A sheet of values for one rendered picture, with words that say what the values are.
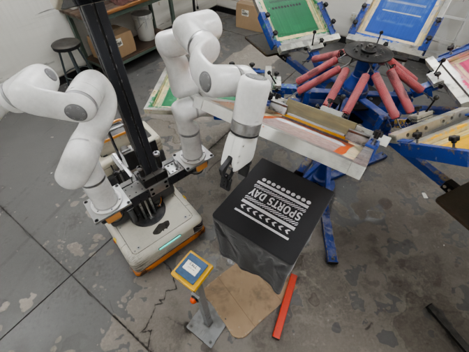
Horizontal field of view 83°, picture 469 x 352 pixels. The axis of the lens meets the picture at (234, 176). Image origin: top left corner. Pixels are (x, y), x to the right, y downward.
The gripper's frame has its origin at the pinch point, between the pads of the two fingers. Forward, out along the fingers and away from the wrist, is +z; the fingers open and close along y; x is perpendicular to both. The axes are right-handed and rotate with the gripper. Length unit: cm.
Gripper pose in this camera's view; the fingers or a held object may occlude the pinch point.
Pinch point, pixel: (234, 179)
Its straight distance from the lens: 76.0
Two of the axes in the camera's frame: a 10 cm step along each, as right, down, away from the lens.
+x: 8.2, 4.3, -3.7
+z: -1.7, 8.1, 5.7
